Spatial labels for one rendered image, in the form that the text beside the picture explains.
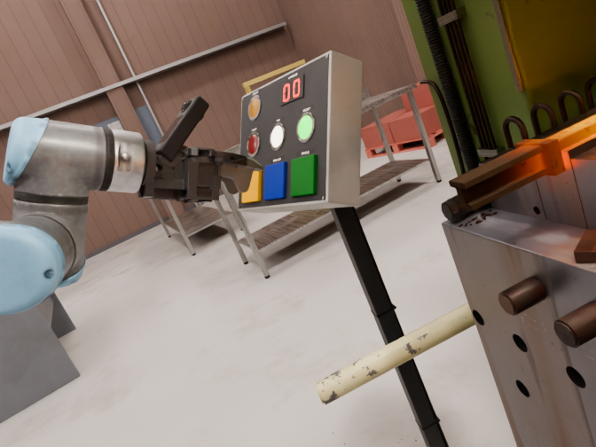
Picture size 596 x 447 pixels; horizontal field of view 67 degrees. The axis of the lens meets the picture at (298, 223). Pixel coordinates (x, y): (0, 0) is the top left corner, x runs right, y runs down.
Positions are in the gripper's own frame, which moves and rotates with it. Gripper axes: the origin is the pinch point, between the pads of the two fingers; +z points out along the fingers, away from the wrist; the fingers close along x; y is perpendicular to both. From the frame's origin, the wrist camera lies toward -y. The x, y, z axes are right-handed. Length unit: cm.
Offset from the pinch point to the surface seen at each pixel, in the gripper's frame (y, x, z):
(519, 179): 6.7, 44.8, 4.6
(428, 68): -19.8, 13.7, 29.3
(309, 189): 3.8, 2.0, 10.4
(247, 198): 3.9, -21.8, 10.2
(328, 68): -18.1, 5.5, 11.5
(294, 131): -8.4, -4.9, 11.2
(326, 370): 72, -91, 91
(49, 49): -302, -793, 46
